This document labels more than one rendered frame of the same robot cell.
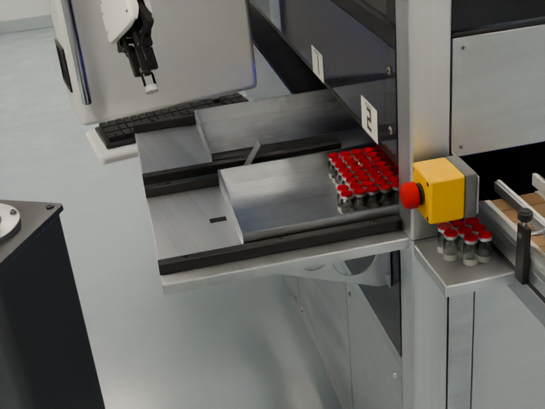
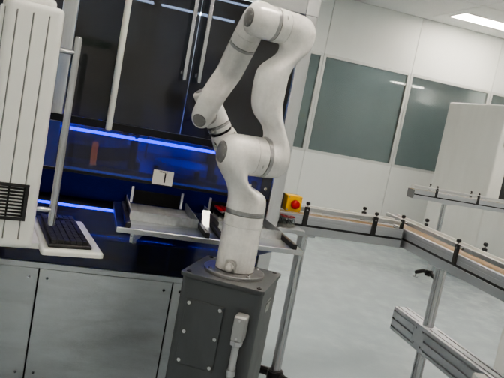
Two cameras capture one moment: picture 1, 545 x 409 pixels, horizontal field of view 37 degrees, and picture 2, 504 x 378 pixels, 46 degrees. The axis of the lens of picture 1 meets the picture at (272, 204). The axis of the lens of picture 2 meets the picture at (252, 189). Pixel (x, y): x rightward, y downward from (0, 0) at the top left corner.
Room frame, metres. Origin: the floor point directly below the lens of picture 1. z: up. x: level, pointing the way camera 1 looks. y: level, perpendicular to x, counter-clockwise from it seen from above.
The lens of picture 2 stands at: (1.52, 2.36, 1.35)
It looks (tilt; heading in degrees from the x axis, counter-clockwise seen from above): 7 degrees down; 264
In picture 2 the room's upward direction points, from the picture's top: 11 degrees clockwise
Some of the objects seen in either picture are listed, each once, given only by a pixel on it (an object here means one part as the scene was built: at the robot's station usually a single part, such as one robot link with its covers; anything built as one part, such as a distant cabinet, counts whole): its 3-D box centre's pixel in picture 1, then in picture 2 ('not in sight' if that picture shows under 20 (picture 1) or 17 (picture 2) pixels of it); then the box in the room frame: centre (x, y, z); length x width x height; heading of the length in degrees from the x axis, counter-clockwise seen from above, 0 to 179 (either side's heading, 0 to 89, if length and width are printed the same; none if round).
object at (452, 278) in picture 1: (471, 261); (286, 227); (1.05, -0.30, 0.87); 0.14 x 0.13 x 0.02; 100
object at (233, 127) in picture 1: (281, 125); (160, 211); (1.62, -0.04, 0.90); 0.34 x 0.26 x 0.04; 100
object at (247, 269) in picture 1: (267, 174); (202, 226); (1.44, 0.00, 0.87); 0.70 x 0.48 x 0.02; 10
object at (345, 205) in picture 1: (347, 204); not in sight; (1.21, -0.13, 0.90); 0.02 x 0.02 x 0.05
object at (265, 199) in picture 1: (323, 191); (240, 222); (1.28, -0.09, 0.90); 0.34 x 0.26 x 0.04; 100
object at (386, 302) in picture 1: (276, 110); (22, 229); (2.15, -0.04, 0.73); 1.98 x 0.01 x 0.25; 10
